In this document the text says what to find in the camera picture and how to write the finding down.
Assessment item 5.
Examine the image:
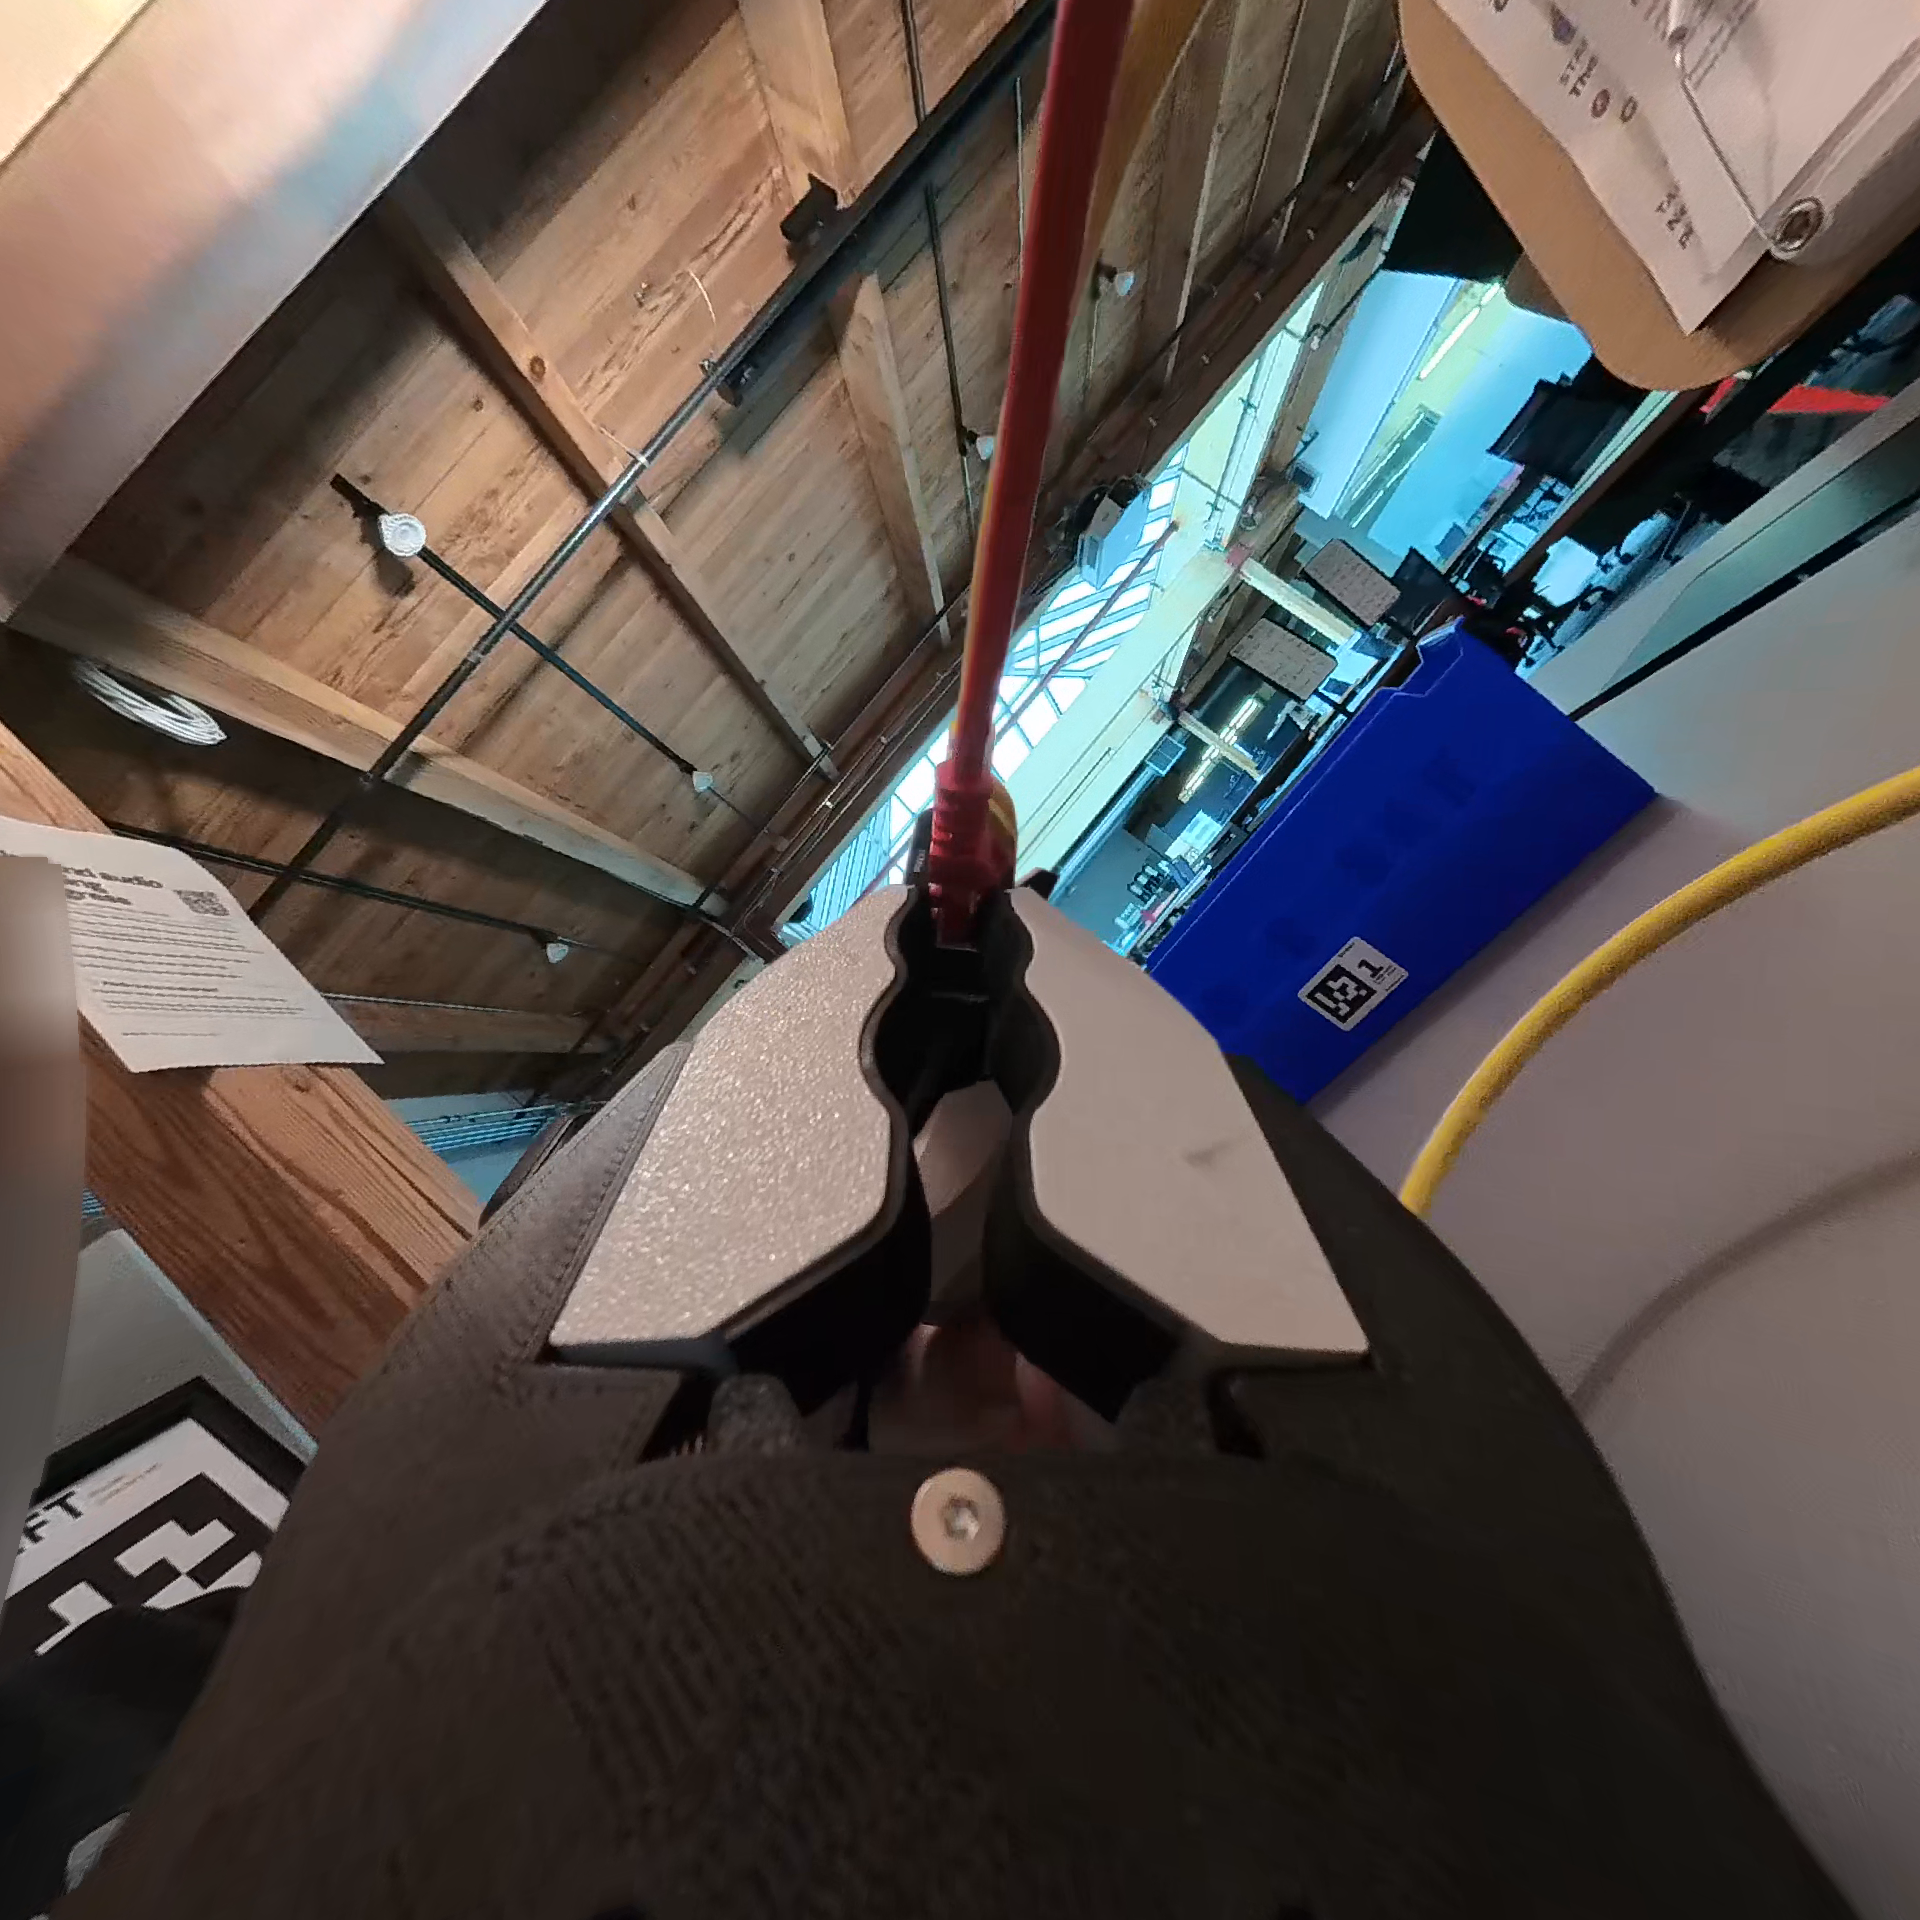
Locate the grey desk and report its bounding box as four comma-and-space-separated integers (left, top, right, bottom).
1306, 435, 1920, 1920

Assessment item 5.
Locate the red ethernet cable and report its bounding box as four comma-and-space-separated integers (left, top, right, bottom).
932, 0, 1144, 940

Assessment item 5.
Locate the white paper notice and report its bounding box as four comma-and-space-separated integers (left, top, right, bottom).
0, 817, 385, 1076

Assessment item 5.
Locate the wooden post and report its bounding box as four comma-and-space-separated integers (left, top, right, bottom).
0, 721, 484, 1442

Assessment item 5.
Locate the yellow ethernet cable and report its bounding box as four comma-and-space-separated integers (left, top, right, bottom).
961, 0, 1920, 1215

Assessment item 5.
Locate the white coiled cable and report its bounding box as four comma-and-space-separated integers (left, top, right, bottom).
66, 657, 231, 750

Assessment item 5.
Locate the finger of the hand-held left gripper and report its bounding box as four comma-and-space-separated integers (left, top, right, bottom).
912, 1079, 1018, 1327

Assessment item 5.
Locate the black network splitter box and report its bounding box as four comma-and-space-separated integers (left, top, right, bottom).
900, 884, 1001, 1145

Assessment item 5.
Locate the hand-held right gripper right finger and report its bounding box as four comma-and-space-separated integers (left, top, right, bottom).
978, 884, 1374, 1423

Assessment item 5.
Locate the blue plastic bin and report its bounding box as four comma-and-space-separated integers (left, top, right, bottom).
1147, 622, 1660, 1104

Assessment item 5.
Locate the person's left hand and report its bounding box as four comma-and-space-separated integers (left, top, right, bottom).
878, 1318, 1087, 1456

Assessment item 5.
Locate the black white tag sign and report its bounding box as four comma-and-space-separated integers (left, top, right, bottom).
0, 1377, 302, 1667

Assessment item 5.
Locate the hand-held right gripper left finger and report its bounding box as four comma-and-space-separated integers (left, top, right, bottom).
546, 884, 924, 1374

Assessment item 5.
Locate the wooden document stand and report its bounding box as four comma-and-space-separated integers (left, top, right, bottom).
1394, 0, 1920, 396

